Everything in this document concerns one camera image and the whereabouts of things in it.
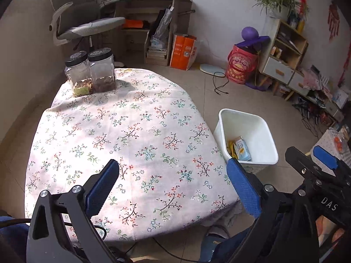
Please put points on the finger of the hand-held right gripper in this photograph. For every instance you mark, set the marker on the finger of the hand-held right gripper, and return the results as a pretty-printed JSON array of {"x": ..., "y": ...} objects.
[
  {"x": 300, "y": 161},
  {"x": 326, "y": 157}
]

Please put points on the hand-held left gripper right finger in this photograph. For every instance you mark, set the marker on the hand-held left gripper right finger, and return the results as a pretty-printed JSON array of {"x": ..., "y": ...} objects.
[{"x": 244, "y": 186}]

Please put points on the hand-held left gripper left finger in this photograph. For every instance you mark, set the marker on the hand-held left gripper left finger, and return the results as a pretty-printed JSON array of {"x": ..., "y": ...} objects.
[{"x": 102, "y": 186}]

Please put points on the light blue tissue packet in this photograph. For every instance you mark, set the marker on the light blue tissue packet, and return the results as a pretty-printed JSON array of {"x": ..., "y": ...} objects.
[{"x": 242, "y": 149}]

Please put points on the yellow wrapper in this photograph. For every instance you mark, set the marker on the yellow wrapper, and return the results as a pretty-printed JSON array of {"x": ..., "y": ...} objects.
[{"x": 232, "y": 149}]

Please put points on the white plastic bin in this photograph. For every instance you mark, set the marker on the white plastic bin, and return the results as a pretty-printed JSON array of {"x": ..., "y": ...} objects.
[{"x": 260, "y": 134}]

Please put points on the person's right hand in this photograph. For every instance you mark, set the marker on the person's right hand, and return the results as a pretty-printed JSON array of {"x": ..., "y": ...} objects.
[{"x": 327, "y": 231}]

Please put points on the small floral covered table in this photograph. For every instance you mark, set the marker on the small floral covered table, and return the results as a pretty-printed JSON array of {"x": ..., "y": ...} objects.
[{"x": 331, "y": 142}]

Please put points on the floral tablecloth table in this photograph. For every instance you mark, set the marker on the floral tablecloth table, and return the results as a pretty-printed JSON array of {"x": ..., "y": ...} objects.
[{"x": 137, "y": 142}]

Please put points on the low white drawer cabinet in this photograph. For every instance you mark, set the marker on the low white drawer cabinet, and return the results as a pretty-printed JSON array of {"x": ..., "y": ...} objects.
[{"x": 323, "y": 101}]

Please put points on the person's right leg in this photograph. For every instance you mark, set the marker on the person's right leg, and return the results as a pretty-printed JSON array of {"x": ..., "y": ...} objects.
[{"x": 219, "y": 249}]

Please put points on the person's leg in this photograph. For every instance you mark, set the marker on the person's leg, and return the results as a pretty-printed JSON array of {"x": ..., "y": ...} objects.
[
  {"x": 219, "y": 249},
  {"x": 12, "y": 241}
]

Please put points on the pink cloth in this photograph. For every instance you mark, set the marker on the pink cloth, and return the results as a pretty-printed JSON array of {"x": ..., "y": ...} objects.
[{"x": 315, "y": 79}]

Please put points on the wooden shelf cabinet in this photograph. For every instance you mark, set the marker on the wooden shelf cabinet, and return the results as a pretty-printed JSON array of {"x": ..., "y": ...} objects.
[{"x": 285, "y": 57}]

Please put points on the person's left leg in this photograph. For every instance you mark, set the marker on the person's left leg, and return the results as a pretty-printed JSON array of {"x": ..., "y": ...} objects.
[{"x": 12, "y": 241}]

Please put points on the clear jar with yellow-green contents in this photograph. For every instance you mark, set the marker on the clear jar with yellow-green contents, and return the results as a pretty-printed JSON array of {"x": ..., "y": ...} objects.
[{"x": 79, "y": 79}]

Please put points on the clear jar with brown contents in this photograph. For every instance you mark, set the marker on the clear jar with brown contents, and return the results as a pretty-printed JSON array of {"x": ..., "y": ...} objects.
[{"x": 102, "y": 74}]

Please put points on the red printed bag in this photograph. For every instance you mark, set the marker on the red printed bag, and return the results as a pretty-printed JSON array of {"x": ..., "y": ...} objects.
[{"x": 241, "y": 64}]

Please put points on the white round disc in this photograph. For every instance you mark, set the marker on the white round disc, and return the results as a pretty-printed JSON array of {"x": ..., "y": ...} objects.
[{"x": 211, "y": 70}]

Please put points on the purple jump ball toy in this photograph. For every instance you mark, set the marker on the purple jump ball toy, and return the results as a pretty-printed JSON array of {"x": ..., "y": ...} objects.
[{"x": 253, "y": 37}]

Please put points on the yellow bottle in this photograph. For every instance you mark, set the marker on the yellow bottle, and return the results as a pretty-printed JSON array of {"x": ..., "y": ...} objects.
[{"x": 301, "y": 24}]

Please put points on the stack of books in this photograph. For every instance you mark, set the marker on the stack of books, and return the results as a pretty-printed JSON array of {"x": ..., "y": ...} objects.
[{"x": 156, "y": 54}]

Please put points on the orange cardboard box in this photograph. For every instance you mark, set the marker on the orange cardboard box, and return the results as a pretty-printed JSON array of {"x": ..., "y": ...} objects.
[{"x": 183, "y": 52}]

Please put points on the white office chair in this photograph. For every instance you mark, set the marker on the white office chair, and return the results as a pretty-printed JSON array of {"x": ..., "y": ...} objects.
[{"x": 82, "y": 27}]

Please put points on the orange cloth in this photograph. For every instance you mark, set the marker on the orange cloth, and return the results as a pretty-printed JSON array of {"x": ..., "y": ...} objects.
[{"x": 133, "y": 24}]

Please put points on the clear plastic bag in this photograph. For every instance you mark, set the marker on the clear plastic bag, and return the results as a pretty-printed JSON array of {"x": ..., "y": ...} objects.
[{"x": 163, "y": 24}]

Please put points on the wooden desk with shelves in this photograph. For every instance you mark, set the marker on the wooden desk with shelves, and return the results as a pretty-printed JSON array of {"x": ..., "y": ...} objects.
[{"x": 153, "y": 2}]

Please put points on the red wall decoration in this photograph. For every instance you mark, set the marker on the red wall decoration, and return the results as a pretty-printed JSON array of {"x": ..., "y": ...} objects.
[{"x": 334, "y": 19}]

